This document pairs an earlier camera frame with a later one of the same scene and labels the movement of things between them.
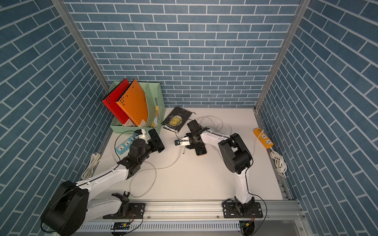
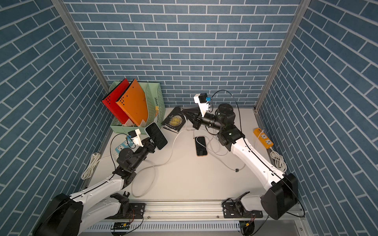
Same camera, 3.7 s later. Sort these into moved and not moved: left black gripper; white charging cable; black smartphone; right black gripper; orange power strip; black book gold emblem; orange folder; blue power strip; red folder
Moved: right black gripper; white charging cable; black smartphone
Not moved: black book gold emblem; orange folder; orange power strip; red folder; left black gripper; blue power strip
